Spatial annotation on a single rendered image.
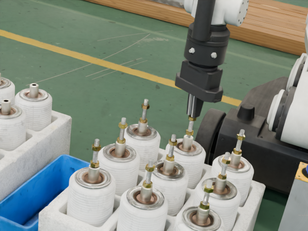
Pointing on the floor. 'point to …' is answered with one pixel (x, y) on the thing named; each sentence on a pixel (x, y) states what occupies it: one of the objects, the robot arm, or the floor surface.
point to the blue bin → (37, 194)
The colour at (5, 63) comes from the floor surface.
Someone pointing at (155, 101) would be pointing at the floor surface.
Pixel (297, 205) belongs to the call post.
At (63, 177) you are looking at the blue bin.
